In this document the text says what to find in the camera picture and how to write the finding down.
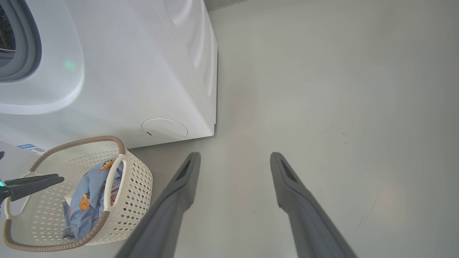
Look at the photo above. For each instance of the round white filter cover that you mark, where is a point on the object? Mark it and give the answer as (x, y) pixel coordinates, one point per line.
(165, 129)

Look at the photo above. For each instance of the white front-load washing machine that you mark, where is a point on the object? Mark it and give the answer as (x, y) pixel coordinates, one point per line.
(143, 71)

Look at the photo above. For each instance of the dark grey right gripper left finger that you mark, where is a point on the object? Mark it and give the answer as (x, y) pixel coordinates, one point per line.
(168, 215)

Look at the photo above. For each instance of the blue cartoon print garment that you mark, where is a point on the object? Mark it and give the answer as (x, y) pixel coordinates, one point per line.
(89, 200)

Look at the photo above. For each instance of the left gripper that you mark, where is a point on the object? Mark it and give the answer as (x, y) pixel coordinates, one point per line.
(3, 191)

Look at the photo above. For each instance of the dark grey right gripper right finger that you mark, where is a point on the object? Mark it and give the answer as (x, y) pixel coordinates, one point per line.
(308, 222)

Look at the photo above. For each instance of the blue energy label sticker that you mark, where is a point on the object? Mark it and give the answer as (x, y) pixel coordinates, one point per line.
(30, 148)

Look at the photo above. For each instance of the white perforated basket brown rim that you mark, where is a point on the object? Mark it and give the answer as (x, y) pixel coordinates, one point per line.
(138, 200)

